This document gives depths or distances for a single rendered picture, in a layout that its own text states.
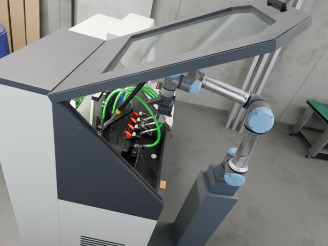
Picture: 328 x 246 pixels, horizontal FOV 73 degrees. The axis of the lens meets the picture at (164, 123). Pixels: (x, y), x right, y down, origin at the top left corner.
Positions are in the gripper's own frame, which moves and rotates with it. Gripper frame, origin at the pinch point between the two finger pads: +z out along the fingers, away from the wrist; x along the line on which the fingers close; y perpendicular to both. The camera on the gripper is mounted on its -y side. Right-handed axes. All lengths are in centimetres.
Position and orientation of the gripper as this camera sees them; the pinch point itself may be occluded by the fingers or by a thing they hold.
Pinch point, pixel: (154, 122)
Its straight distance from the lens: 132.4
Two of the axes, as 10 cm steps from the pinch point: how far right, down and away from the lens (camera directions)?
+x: 0.8, -5.8, 8.1
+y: 9.7, 2.4, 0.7
